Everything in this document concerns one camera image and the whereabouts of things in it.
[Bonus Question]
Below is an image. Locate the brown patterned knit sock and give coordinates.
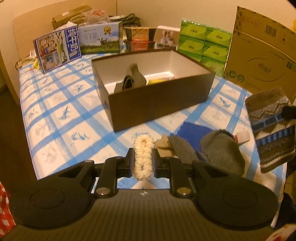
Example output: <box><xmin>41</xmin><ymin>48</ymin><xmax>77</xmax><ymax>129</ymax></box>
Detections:
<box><xmin>245</xmin><ymin>87</ymin><xmax>295</xmax><ymax>173</ymax></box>

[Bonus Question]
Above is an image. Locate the cream fluffy scrunchie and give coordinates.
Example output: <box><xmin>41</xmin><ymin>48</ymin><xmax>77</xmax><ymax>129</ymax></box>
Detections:
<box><xmin>133</xmin><ymin>134</ymin><xmax>154</xmax><ymax>181</ymax></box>

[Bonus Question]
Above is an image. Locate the blue grey fleece glove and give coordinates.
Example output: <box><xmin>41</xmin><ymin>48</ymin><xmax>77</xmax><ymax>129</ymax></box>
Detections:
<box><xmin>168</xmin><ymin>122</ymin><xmax>245</xmax><ymax>176</ymax></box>

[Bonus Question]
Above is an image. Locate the beige thin sock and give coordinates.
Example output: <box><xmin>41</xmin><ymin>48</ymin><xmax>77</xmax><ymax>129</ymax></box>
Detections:
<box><xmin>154</xmin><ymin>135</ymin><xmax>175</xmax><ymax>157</ymax></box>

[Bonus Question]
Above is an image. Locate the white paper sachet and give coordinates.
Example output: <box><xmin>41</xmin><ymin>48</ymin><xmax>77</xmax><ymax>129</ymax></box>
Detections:
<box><xmin>233</xmin><ymin>131</ymin><xmax>250</xmax><ymax>146</ymax></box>

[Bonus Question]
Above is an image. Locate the grey knit sock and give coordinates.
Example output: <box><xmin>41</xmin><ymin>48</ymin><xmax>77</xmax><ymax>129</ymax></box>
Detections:
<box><xmin>114</xmin><ymin>63</ymin><xmax>147</xmax><ymax>93</ymax></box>

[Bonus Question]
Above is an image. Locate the yellow green sponge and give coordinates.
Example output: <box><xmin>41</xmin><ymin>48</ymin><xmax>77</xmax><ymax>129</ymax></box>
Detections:
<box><xmin>147</xmin><ymin>78</ymin><xmax>172</xmax><ymax>85</ymax></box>

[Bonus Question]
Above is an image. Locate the large brown cardboard box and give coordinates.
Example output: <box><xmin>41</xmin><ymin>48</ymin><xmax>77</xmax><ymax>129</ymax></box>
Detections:
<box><xmin>223</xmin><ymin>6</ymin><xmax>295</xmax><ymax>102</ymax></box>

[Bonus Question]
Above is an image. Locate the blue checkered bed sheet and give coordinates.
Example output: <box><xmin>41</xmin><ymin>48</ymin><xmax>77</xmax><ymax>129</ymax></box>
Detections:
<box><xmin>17</xmin><ymin>46</ymin><xmax>287</xmax><ymax>229</ymax></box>

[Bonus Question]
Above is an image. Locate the yellow plastic bag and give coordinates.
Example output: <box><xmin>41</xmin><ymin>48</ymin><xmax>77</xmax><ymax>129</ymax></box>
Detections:
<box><xmin>291</xmin><ymin>19</ymin><xmax>296</xmax><ymax>33</ymax></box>

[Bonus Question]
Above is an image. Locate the green tissue pack bundle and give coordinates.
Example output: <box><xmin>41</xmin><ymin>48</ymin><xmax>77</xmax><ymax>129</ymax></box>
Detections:
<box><xmin>178</xmin><ymin>19</ymin><xmax>232</xmax><ymax>77</ymax></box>

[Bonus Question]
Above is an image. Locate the dark brown open box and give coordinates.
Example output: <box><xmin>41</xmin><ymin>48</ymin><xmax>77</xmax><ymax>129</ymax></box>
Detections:
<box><xmin>91</xmin><ymin>49</ymin><xmax>215</xmax><ymax>132</ymax></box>

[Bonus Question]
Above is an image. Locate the red checkered cloth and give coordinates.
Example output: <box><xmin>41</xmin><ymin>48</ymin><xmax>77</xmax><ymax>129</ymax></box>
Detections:
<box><xmin>0</xmin><ymin>182</ymin><xmax>16</xmax><ymax>237</ymax></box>

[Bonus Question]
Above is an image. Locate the lower red noodle bowl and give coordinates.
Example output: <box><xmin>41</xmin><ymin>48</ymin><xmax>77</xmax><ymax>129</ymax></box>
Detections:
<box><xmin>124</xmin><ymin>40</ymin><xmax>155</xmax><ymax>52</ymax></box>

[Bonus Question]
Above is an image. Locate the cow picture milk box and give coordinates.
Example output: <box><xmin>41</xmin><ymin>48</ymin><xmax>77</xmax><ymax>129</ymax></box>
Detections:
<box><xmin>78</xmin><ymin>21</ymin><xmax>123</xmax><ymax>55</ymax></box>

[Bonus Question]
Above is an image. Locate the blue cartoon milk carton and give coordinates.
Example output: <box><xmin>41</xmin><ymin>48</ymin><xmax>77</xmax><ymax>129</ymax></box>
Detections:
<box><xmin>33</xmin><ymin>25</ymin><xmax>82</xmax><ymax>74</ymax></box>

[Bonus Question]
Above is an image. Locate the upper instant noodle bowl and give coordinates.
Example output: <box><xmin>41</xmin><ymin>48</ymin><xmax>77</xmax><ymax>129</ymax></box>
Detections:
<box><xmin>124</xmin><ymin>27</ymin><xmax>156</xmax><ymax>42</ymax></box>

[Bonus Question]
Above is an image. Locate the white humidifier product box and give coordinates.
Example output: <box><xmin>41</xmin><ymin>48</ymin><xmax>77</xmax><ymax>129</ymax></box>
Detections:
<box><xmin>154</xmin><ymin>25</ymin><xmax>180</xmax><ymax>50</ymax></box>

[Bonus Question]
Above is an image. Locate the clear plastic bag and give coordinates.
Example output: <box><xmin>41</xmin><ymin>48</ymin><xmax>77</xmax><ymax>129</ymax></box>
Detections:
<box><xmin>79</xmin><ymin>9</ymin><xmax>110</xmax><ymax>24</ymax></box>

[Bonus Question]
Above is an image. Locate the flat brown cardboard box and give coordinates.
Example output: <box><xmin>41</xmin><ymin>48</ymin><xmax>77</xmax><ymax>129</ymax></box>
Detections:
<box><xmin>51</xmin><ymin>5</ymin><xmax>92</xmax><ymax>30</ymax></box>

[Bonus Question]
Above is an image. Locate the wooden headboard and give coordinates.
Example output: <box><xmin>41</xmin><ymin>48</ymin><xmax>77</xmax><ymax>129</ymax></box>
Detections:
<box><xmin>12</xmin><ymin>1</ymin><xmax>117</xmax><ymax>59</ymax></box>

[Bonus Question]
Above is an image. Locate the dark green strap bag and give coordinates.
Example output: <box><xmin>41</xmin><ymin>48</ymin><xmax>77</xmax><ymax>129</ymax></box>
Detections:
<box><xmin>109</xmin><ymin>13</ymin><xmax>141</xmax><ymax>27</ymax></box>

